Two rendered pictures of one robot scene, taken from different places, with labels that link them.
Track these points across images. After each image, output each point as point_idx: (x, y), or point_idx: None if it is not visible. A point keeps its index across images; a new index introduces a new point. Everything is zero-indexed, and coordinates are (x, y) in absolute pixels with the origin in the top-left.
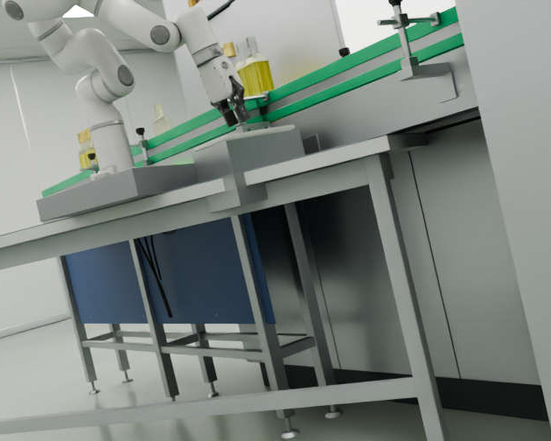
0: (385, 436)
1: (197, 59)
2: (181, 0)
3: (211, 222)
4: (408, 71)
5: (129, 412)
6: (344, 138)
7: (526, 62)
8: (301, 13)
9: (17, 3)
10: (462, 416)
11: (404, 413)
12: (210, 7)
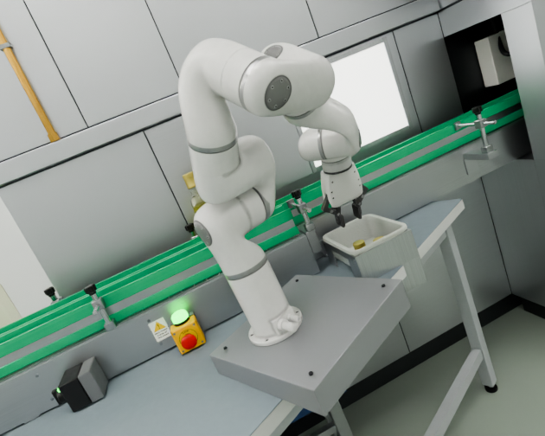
0: (419, 413)
1: (345, 164)
2: (19, 133)
3: None
4: (495, 152)
5: None
6: (389, 216)
7: None
8: (259, 136)
9: (291, 80)
10: (413, 375)
11: (381, 400)
12: (101, 137)
